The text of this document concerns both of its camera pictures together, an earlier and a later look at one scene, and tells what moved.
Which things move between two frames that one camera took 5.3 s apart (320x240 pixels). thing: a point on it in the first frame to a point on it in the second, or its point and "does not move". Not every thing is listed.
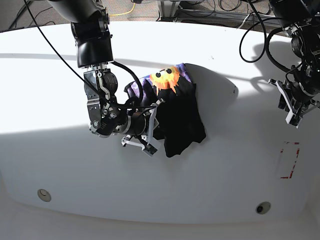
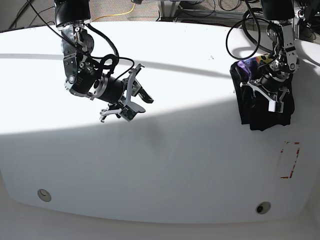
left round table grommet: [44, 195] does not move
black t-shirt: [179, 119] to [254, 106]
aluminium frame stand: [167, 11] does not move
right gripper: [138, 125] to [114, 90]
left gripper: [300, 98] to [271, 84]
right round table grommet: [263, 207] does not move
